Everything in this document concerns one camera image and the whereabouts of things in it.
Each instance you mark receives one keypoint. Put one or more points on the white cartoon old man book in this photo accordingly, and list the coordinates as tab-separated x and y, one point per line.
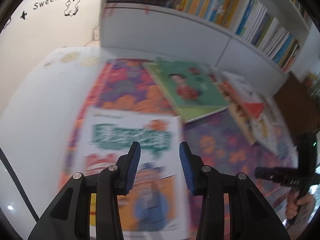
155	135

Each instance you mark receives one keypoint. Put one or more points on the row of mixed colourful books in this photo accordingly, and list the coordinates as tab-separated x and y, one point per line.
297	5

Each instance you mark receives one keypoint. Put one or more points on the brown wooden cabinet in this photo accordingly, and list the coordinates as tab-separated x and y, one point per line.
295	100

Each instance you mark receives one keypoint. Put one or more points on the green book with child figure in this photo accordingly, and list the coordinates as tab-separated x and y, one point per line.
190	90

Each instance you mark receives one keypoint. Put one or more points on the white bookshelf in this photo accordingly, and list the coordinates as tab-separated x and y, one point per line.
175	35

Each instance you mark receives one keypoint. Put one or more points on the beige illustrated book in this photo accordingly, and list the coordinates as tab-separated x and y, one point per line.
241	120

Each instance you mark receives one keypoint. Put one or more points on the white book with black characters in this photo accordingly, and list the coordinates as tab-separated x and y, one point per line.
243	86

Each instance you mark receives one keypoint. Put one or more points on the small thin white picture book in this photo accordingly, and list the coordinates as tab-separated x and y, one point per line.
277	130

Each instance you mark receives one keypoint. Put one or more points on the white cardboard box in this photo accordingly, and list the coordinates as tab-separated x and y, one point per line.
97	34

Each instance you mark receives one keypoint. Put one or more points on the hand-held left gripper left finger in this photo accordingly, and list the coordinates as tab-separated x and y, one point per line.
133	167

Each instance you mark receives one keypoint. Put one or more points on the black star wall decal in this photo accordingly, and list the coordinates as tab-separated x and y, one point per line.
23	15

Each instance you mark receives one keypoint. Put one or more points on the person's right hand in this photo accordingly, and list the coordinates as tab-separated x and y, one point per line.
306	201

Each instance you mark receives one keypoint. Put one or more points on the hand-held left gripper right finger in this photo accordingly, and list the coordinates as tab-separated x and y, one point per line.
186	167

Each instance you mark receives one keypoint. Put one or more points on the floral blanket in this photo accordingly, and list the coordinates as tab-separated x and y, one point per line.
217	150

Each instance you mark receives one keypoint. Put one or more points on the row of white blue books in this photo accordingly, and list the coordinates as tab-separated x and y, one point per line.
267	32

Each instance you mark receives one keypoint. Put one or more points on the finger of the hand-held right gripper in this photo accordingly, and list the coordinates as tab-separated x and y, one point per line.
270	173

